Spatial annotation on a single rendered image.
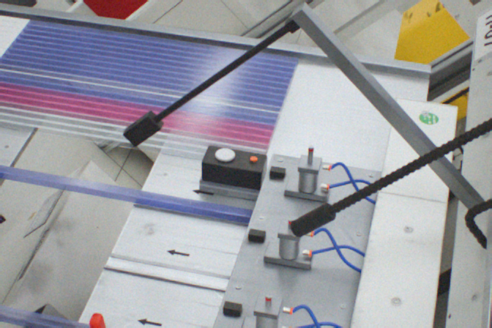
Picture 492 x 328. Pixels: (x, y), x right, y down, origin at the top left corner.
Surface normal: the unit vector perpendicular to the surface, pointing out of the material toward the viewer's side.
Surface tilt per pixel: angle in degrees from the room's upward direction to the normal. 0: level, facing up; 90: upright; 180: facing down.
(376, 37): 0
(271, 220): 45
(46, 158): 0
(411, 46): 90
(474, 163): 90
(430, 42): 90
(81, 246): 0
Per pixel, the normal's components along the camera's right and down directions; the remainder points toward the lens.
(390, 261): 0.02, -0.77
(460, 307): -0.67, -0.66
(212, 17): -0.23, 0.62
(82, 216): 0.70, -0.43
